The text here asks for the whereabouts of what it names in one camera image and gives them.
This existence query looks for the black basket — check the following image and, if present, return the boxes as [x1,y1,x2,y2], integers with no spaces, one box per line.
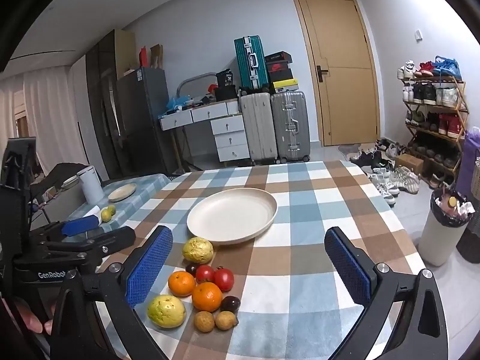
[455,215,480,264]

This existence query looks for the large red tomato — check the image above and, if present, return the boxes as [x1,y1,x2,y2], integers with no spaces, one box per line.
[214,266,235,292]

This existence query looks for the brown cardboard sheet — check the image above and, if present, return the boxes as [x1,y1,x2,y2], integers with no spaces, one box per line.
[150,44,164,69]

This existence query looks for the black chair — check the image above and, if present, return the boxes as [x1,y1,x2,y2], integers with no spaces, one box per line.
[30,162,89,211]

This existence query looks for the spotted yellow guava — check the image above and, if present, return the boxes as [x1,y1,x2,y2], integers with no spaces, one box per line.
[182,237,214,264]

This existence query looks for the white trash bin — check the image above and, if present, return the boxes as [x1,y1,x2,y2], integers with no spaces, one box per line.
[418,188,477,267]

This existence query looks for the brown longan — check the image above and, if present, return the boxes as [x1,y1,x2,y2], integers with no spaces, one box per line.
[194,311,215,333]
[214,310,239,331]

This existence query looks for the person's left hand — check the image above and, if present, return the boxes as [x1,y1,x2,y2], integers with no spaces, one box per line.
[15,302,55,334]

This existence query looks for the tan wooden door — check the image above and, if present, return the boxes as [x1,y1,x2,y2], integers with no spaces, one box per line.
[292,0,381,147]

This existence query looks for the grey door mat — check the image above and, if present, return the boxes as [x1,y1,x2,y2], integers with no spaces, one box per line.
[337,143,366,158]

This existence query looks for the yellow-green guava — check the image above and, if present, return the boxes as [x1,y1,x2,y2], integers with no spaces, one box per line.
[146,295,187,329]

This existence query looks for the brown cardboard box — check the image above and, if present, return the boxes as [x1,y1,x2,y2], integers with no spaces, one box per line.
[394,153,424,175]

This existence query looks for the small orange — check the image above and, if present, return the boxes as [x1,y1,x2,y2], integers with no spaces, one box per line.
[167,271,197,298]

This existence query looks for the black printed box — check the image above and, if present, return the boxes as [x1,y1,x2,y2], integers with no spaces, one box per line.
[216,68,235,88]

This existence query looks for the shoe rack with shoes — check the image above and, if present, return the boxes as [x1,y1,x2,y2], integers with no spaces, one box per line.
[397,55,466,188]

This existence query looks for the blue plastic bag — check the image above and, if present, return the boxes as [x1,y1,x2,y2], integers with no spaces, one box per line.
[167,95,194,111]

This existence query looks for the yellow black shoe box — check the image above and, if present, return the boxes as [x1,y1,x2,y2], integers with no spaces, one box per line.
[269,79,299,94]

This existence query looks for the large cream plate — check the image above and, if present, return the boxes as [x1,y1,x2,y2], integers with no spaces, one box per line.
[187,188,278,246]

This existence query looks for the dark wooden wardrobe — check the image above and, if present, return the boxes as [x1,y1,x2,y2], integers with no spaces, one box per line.
[85,29,136,181]

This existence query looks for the silver suitcase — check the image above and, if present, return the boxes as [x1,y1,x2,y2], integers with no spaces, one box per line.
[270,91,311,164]

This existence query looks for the wooden shoe rack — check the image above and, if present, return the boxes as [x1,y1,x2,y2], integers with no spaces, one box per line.
[401,75,469,190]

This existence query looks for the beige suitcase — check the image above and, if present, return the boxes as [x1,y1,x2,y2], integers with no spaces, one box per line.
[239,92,279,166]

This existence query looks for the white desk with drawers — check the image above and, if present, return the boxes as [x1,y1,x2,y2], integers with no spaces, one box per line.
[159,99,251,164]

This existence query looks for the small red tomato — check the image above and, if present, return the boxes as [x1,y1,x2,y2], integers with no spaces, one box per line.
[195,265,216,283]

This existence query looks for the large orange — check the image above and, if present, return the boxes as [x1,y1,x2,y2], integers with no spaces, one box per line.
[191,281,223,313]

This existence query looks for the pile of sneakers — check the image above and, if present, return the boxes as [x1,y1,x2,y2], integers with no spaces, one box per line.
[349,139,421,207]

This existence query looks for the teal suitcase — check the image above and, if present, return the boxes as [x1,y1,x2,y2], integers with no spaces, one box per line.
[234,35,270,91]

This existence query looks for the small beige plate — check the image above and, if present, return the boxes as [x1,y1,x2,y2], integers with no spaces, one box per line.
[107,183,137,202]

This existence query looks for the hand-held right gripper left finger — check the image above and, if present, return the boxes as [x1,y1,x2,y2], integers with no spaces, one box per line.
[50,225,175,360]

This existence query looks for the purple bag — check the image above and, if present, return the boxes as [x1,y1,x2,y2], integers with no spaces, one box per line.
[455,127,480,196]

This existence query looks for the dark grey fridge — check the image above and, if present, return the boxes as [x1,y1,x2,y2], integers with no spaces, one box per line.
[114,67,179,175]

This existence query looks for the grey curved frame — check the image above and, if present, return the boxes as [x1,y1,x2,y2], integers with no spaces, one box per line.
[176,72,218,100]

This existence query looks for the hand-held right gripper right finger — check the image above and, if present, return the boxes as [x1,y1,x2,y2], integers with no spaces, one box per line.
[323,226,449,360]

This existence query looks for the pale blue checked tablecloth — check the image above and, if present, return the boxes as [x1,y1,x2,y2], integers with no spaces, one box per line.
[62,173,171,241]

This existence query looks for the white curtains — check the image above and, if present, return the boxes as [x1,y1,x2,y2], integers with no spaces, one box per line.
[0,54,109,181]

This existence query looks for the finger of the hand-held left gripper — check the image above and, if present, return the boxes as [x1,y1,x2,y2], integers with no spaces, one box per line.
[47,227,137,268]
[37,215,101,241]

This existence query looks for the black red shoe box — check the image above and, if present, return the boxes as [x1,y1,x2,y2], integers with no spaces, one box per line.
[265,61,294,76]

